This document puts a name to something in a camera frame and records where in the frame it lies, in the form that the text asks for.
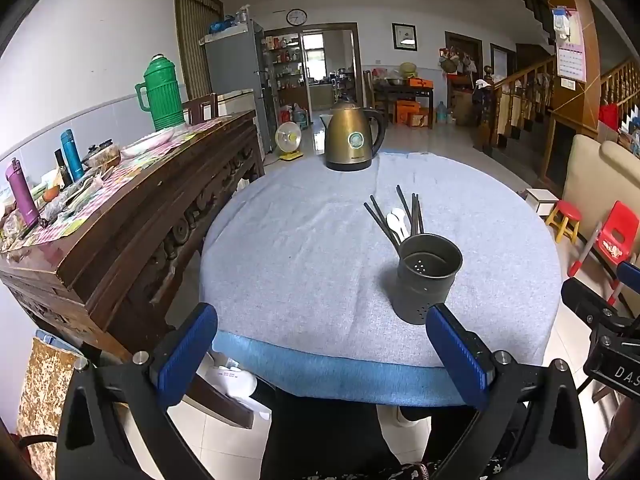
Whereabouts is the bronze electric kettle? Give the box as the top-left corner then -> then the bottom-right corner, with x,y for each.
320,96 -> 387,172

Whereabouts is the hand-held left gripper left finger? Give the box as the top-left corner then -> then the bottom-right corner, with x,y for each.
55,302 -> 219,480

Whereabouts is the white chest freezer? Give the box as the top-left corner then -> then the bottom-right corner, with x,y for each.
217,88 -> 257,117

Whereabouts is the grey refrigerator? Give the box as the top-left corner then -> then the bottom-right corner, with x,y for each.
203,20 -> 279,157

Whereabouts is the white plastic spoon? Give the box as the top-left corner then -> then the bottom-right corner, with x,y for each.
386,214 -> 407,245
391,207 -> 412,239

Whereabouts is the dark grey perforated utensil holder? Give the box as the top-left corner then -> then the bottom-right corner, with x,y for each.
396,233 -> 463,325

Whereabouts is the green thermos jug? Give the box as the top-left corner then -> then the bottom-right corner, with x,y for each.
134,55 -> 187,132

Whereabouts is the wooden stair railing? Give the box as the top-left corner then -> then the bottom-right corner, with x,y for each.
486,54 -> 640,148

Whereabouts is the bundle of dark chopsticks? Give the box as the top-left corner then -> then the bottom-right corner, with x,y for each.
363,185 -> 426,257

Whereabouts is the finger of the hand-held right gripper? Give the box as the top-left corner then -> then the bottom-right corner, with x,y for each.
616,260 -> 640,294
560,277 -> 629,334

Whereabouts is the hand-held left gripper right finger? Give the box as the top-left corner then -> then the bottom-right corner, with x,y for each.
425,304 -> 589,480

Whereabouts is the white plate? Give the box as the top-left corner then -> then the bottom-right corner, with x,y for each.
120,127 -> 177,159

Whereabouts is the purple insulated bottle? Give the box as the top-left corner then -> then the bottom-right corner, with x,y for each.
5,158 -> 41,231

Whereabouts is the light blue tablecloth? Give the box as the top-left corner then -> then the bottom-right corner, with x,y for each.
199,150 -> 564,409

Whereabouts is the black slim bottle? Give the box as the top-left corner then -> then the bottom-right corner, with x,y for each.
53,148 -> 74,189

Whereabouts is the beige sofa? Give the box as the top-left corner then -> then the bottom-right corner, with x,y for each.
562,133 -> 640,242

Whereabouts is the person's right forearm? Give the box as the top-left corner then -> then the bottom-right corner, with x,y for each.
597,396 -> 640,480

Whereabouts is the dark wooden side table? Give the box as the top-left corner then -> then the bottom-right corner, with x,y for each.
371,81 -> 435,129

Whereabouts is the dark wooden chair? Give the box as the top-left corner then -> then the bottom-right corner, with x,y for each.
182,92 -> 219,126

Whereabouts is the shelf with bottles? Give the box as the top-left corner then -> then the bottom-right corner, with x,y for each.
263,34 -> 304,112

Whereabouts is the red stool with yellow legs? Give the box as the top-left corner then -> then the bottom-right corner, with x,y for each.
544,199 -> 584,245

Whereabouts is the brown patterned chair cushion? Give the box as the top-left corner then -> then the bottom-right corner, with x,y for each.
15,336 -> 89,480

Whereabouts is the framed wall picture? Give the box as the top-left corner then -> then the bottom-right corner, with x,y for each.
391,23 -> 418,52

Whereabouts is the teal insulated bottle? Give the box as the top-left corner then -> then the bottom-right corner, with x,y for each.
60,129 -> 86,183

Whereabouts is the pink checked cloth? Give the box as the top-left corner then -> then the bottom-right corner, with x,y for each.
0,115 -> 237,252

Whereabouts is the carved dark wooden sideboard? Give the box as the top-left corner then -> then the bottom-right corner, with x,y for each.
0,110 -> 266,358

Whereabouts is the wall calendar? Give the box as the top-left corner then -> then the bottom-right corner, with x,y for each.
551,5 -> 587,84

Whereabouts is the orange cardboard box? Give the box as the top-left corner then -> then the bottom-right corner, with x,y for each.
395,99 -> 422,125

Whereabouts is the small white box stool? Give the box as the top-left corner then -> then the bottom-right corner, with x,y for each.
524,188 -> 560,217

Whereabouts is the red plastic child chair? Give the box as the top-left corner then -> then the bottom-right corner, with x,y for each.
567,200 -> 640,307

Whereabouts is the bowl of food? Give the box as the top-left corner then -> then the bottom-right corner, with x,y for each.
82,142 -> 122,169

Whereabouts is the brown bamboo door curtain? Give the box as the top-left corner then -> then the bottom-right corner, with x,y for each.
173,0 -> 225,107

